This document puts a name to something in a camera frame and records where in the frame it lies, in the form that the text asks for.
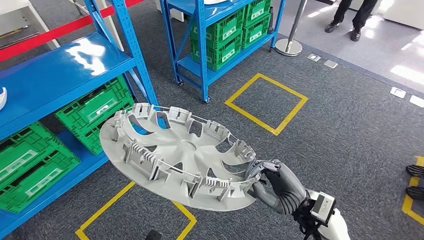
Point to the white table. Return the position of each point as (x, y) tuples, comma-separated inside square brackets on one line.
[(13, 6), (114, 30)]

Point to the blue steel shelf rack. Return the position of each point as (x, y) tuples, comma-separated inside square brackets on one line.
[(49, 66), (202, 86)]

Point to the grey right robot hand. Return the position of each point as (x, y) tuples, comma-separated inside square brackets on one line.
[(285, 182)]

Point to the silver stanchion post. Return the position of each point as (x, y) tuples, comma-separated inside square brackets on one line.
[(288, 46)]

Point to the white plastic car part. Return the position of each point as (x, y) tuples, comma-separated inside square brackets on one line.
[(215, 1), (2, 99)]

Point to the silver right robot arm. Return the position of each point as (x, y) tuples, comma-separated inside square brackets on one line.
[(338, 228)]

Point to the green plastic crate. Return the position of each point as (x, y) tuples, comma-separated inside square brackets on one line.
[(263, 30), (205, 31), (212, 58), (33, 136), (13, 198), (261, 6), (99, 142), (82, 109)]

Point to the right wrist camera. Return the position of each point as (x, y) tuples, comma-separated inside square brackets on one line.
[(323, 207)]

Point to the yellow floor tape square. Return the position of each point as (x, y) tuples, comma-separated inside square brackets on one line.
[(405, 205)]

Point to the red barrier belt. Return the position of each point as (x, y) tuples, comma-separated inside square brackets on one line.
[(49, 34)]

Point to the person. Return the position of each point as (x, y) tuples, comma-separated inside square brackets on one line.
[(361, 13)]

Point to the grey plastic wheel hubcap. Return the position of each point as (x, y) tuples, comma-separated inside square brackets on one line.
[(185, 149)]

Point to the floor socket plate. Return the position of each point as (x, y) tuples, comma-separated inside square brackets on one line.
[(330, 64), (397, 92), (313, 57), (417, 101)]

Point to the white cabinet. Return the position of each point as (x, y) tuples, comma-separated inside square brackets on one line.
[(404, 13)]

